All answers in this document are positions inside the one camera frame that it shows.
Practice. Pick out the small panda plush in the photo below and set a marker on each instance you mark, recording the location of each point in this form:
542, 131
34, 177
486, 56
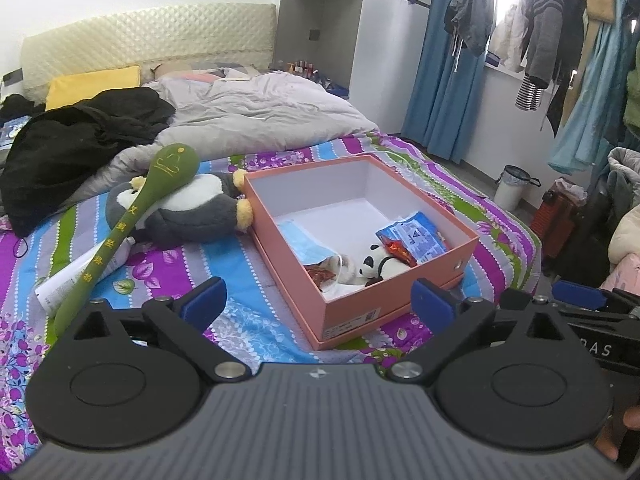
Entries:
375, 260

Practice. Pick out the pink printed cloth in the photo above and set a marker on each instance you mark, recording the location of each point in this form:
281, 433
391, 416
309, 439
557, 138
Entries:
625, 272

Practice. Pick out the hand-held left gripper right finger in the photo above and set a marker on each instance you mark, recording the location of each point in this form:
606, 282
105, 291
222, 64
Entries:
432, 306

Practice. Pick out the cream quilted headboard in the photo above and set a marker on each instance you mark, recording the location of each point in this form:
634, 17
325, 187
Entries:
150, 35

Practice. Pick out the orange cardboard box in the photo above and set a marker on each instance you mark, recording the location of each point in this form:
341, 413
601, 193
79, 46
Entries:
360, 317

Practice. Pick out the row of small bottles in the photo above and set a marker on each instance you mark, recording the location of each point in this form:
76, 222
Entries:
302, 67

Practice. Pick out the black clothing pile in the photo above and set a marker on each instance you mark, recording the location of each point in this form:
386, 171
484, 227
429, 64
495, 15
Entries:
65, 150

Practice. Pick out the red snack packet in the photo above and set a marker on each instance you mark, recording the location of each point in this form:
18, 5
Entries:
400, 251
320, 276

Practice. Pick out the blue snack packet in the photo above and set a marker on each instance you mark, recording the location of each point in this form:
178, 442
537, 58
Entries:
420, 235

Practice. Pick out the red suitcase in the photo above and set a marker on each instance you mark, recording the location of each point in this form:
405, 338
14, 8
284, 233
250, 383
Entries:
550, 215

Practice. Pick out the green plush hammer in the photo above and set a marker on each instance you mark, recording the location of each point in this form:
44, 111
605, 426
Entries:
172, 165

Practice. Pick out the blue face mask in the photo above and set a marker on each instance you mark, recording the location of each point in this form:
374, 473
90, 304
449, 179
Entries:
305, 245

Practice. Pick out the blue curtain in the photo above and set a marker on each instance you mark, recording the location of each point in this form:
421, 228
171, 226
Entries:
440, 100

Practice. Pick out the pink pillow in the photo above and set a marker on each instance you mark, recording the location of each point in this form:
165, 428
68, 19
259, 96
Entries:
175, 67

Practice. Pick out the white hanging jacket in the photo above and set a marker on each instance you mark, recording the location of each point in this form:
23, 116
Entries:
510, 40

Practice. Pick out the light blue hanging garment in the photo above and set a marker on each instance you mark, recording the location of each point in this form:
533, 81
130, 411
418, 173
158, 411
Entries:
590, 120

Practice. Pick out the grey duvet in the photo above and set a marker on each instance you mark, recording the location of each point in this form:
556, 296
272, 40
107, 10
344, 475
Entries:
260, 110

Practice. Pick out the grey penguin plush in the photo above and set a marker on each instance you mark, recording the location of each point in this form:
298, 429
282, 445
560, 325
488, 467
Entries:
200, 210

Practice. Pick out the white tube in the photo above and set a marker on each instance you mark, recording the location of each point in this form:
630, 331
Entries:
55, 292

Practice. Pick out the translucent white toy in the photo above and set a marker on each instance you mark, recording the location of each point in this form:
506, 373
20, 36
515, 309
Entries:
347, 267

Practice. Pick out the grey striped hanging jacket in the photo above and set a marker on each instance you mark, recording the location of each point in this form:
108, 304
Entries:
545, 35

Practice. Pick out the white trash bin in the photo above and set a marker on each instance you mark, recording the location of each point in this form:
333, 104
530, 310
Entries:
510, 192

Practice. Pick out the person's right hand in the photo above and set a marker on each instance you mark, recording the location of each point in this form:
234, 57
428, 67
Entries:
627, 417

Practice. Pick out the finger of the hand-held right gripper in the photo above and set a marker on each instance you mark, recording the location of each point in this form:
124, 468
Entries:
516, 297
580, 295

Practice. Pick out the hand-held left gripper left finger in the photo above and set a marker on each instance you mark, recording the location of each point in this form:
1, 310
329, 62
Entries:
205, 301

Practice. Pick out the yellow pillow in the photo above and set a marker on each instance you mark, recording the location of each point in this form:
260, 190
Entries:
90, 87

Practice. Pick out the grey wardrobe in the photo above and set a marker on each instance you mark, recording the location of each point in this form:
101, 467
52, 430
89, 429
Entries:
380, 50

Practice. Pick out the wall socket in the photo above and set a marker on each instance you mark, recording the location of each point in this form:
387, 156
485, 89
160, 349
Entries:
12, 76

